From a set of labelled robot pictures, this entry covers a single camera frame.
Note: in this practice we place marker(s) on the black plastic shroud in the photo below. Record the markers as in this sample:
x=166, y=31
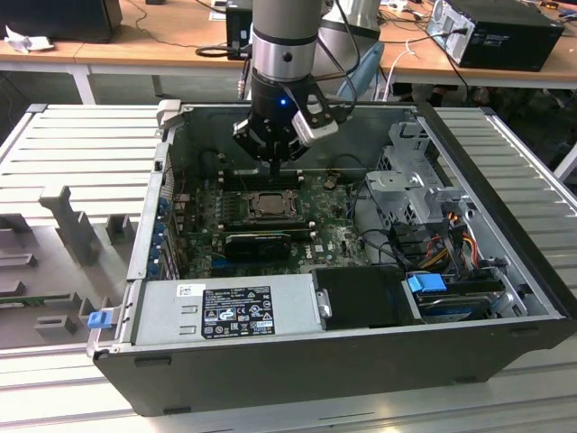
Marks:
x=360, y=293

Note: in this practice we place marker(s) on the black open PC case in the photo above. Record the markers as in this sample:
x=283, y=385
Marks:
x=270, y=383

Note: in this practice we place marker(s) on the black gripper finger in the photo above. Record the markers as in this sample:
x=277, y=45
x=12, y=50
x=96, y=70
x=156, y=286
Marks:
x=295, y=149
x=245, y=133

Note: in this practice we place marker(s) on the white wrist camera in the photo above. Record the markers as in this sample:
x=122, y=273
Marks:
x=315, y=131

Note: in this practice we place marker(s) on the blue case latch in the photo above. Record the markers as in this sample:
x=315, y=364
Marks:
x=99, y=320

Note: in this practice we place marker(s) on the grey power supply unit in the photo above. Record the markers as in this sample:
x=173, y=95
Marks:
x=158, y=311

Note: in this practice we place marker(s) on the green RAM stick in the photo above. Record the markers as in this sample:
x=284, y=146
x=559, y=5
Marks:
x=31, y=300

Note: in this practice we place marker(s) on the white crumpled paper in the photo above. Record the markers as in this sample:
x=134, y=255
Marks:
x=31, y=44

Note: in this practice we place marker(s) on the pale blue teach pendant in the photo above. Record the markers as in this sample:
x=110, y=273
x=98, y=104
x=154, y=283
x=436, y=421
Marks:
x=369, y=63

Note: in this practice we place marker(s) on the silver CPU chip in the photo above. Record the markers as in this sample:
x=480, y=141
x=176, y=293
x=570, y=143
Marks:
x=270, y=204

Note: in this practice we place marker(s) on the metal CPU locking lever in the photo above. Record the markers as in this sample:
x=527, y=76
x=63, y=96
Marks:
x=244, y=182
x=279, y=219

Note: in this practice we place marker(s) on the RAM slot with white clips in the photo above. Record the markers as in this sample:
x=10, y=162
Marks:
x=311, y=223
x=259, y=172
x=259, y=181
x=312, y=234

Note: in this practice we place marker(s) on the silver metal drive cage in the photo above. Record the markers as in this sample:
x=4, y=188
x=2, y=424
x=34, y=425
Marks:
x=405, y=194

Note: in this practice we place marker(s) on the wooden desk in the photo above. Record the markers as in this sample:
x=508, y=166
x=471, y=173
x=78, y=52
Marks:
x=135, y=49
x=428, y=58

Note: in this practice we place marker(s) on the grey plastic case latch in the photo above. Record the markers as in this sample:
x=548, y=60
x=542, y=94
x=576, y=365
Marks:
x=169, y=113

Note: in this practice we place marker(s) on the hard disk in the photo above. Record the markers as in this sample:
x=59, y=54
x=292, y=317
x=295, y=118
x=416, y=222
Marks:
x=451, y=311

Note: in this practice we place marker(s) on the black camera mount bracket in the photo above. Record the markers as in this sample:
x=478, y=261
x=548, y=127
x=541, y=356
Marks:
x=315, y=99

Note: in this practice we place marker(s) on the blue disk carrier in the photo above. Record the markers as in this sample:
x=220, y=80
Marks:
x=426, y=284

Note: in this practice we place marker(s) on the round coin battery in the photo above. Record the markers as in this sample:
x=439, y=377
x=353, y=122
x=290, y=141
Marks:
x=330, y=182

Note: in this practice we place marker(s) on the grey parts rack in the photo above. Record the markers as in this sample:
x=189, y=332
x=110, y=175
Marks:
x=45, y=270

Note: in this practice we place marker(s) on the black PC tower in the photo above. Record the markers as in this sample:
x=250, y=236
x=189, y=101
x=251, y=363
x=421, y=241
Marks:
x=509, y=45

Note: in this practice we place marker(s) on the small black box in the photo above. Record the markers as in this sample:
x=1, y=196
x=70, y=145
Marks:
x=236, y=31

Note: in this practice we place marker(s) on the large black box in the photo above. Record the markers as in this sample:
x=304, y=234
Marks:
x=58, y=20

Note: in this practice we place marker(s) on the green motherboard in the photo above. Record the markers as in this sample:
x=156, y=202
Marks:
x=333, y=234

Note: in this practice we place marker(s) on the blue expansion slot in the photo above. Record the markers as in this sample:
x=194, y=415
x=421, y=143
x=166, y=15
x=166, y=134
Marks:
x=221, y=264

